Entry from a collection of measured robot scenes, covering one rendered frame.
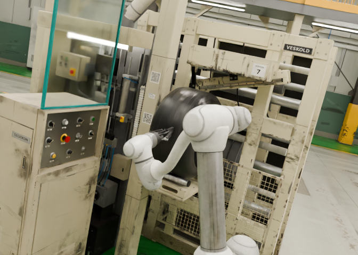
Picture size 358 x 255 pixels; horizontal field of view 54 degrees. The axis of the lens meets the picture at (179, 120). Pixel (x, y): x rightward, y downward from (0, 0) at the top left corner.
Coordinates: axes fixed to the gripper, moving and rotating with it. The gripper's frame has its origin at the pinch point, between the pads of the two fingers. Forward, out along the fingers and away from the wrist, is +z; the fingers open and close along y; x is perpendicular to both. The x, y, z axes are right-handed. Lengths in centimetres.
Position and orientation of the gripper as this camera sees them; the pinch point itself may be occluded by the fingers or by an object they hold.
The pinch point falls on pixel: (169, 130)
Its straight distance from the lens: 211.5
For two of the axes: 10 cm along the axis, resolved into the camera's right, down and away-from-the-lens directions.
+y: -8.7, -2.7, 4.2
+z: 4.8, -2.2, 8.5
